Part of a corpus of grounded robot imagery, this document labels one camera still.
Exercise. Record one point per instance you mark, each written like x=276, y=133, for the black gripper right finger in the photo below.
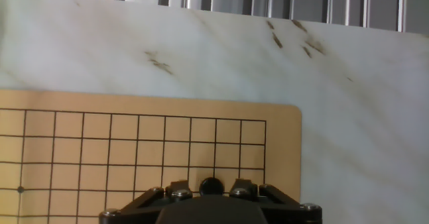
x=285, y=207

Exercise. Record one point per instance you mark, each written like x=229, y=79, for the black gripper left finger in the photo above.
x=140, y=205

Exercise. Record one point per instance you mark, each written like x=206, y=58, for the black Go stone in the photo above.
x=211, y=186

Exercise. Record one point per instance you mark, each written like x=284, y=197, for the wooden go board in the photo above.
x=134, y=150

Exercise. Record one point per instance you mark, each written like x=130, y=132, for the white marble pattern mat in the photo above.
x=234, y=56

